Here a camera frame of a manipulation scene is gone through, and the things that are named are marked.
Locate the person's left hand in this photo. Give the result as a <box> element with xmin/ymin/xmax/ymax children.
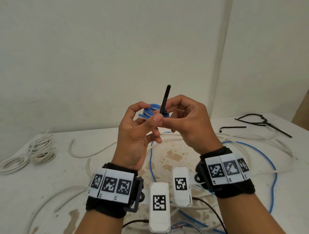
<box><xmin>112</xmin><ymin>102</ymin><xmax>163</xmax><ymax>170</ymax></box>

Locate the person's right hand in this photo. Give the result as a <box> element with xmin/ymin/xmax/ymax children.
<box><xmin>161</xmin><ymin>94</ymin><xmax>224</xmax><ymax>155</ymax></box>

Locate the blue cable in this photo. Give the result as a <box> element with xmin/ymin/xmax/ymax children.
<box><xmin>148</xmin><ymin>131</ymin><xmax>277</xmax><ymax>228</ymax></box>
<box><xmin>138</xmin><ymin>103</ymin><xmax>171</xmax><ymax>120</ymax></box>

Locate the black cable tie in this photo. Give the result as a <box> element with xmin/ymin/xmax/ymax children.
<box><xmin>160</xmin><ymin>85</ymin><xmax>171</xmax><ymax>116</ymax></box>
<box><xmin>220</xmin><ymin>126</ymin><xmax>247</xmax><ymax>133</ymax></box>

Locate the tangle of white cables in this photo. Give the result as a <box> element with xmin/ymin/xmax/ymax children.
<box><xmin>24</xmin><ymin>134</ymin><xmax>297</xmax><ymax>234</ymax></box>

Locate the bundle of black cable ties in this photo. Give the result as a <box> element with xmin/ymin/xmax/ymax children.
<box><xmin>234</xmin><ymin>113</ymin><xmax>293</xmax><ymax>138</ymax></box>

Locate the person's left forearm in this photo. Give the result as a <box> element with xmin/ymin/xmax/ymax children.
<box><xmin>76</xmin><ymin>212</ymin><xmax>126</xmax><ymax>234</ymax></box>

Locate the black left wristband with markers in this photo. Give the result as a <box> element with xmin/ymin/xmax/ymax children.
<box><xmin>86</xmin><ymin>163</ymin><xmax>145</xmax><ymax>219</ymax></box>

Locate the black wristband with markers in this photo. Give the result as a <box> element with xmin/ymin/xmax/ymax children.
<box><xmin>86</xmin><ymin>163</ymin><xmax>145</xmax><ymax>219</ymax></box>
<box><xmin>195</xmin><ymin>146</ymin><xmax>256</xmax><ymax>199</ymax></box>

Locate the black right wristband with markers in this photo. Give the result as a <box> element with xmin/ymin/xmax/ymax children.
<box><xmin>195</xmin><ymin>146</ymin><xmax>256</xmax><ymax>199</ymax></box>

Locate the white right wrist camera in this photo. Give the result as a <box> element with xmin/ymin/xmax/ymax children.
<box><xmin>172</xmin><ymin>166</ymin><xmax>201</xmax><ymax>208</ymax></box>

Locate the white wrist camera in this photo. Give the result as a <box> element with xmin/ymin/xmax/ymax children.
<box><xmin>141</xmin><ymin>182</ymin><xmax>171</xmax><ymax>233</ymax></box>
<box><xmin>172</xmin><ymin>166</ymin><xmax>201</xmax><ymax>208</ymax></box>

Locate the black left camera wire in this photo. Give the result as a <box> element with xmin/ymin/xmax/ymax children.
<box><xmin>122</xmin><ymin>219</ymin><xmax>149</xmax><ymax>230</ymax></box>

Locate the black camera wire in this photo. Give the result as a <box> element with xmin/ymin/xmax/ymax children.
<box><xmin>192</xmin><ymin>197</ymin><xmax>227</xmax><ymax>234</ymax></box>
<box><xmin>122</xmin><ymin>219</ymin><xmax>149</xmax><ymax>230</ymax></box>

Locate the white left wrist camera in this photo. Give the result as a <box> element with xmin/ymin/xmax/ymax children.
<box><xmin>141</xmin><ymin>182</ymin><xmax>171</xmax><ymax>233</ymax></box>

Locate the black right camera wire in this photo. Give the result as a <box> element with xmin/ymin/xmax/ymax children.
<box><xmin>192</xmin><ymin>197</ymin><xmax>227</xmax><ymax>234</ymax></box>

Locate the wooden shelf frame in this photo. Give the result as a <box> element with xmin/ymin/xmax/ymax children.
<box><xmin>291</xmin><ymin>89</ymin><xmax>309</xmax><ymax>132</ymax></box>

